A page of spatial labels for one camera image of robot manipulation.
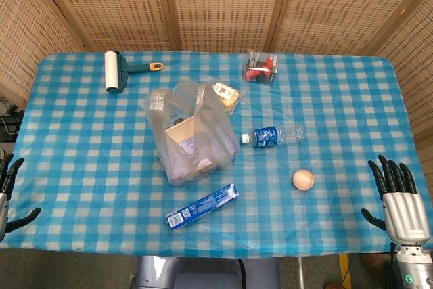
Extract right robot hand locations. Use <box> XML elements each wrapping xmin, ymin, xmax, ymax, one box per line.
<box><xmin>360</xmin><ymin>154</ymin><xmax>426</xmax><ymax>246</ymax></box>

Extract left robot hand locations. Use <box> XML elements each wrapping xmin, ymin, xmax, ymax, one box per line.
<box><xmin>0</xmin><ymin>153</ymin><xmax>42</xmax><ymax>240</ymax></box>

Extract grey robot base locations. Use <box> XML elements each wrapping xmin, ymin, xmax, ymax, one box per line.
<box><xmin>136</xmin><ymin>255</ymin><xmax>281</xmax><ymax>289</ymax></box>

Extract transparent plastic bag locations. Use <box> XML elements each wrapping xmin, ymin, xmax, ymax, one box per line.
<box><xmin>144</xmin><ymin>79</ymin><xmax>241</xmax><ymax>187</ymax></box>

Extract orange peach ball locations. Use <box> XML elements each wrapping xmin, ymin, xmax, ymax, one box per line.
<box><xmin>292</xmin><ymin>169</ymin><xmax>315</xmax><ymax>190</ymax></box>

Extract blue checkered tablecloth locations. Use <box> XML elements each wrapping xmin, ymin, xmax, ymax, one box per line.
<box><xmin>0</xmin><ymin>50</ymin><xmax>433</xmax><ymax>259</ymax></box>

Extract plastic water bottle blue label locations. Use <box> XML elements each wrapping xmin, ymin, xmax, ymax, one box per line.
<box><xmin>240</xmin><ymin>124</ymin><xmax>306</xmax><ymax>149</ymax></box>

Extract wooden box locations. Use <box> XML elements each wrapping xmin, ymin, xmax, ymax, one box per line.
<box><xmin>163</xmin><ymin>114</ymin><xmax>221</xmax><ymax>180</ymax></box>

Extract blue cookie package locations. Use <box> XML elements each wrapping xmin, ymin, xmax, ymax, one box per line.
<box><xmin>164</xmin><ymin>183</ymin><xmax>240</xmax><ymax>231</ymax></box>

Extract clear box with red items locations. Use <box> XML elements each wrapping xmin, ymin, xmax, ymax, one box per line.
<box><xmin>242</xmin><ymin>49</ymin><xmax>279</xmax><ymax>85</ymax></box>

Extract snack packet with cookies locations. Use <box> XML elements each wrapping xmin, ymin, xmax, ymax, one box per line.
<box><xmin>211</xmin><ymin>81</ymin><xmax>244</xmax><ymax>116</ymax></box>

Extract bamboo folding screen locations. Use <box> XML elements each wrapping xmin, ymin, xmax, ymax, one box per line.
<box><xmin>0</xmin><ymin>0</ymin><xmax>433</xmax><ymax>150</ymax></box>

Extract cables on floor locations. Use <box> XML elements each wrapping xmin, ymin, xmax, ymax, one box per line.
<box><xmin>0</xmin><ymin>97</ymin><xmax>24</xmax><ymax>142</ymax></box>

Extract white lint roller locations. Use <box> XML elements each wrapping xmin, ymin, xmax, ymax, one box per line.
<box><xmin>104</xmin><ymin>50</ymin><xmax>164</xmax><ymax>93</ymax></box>

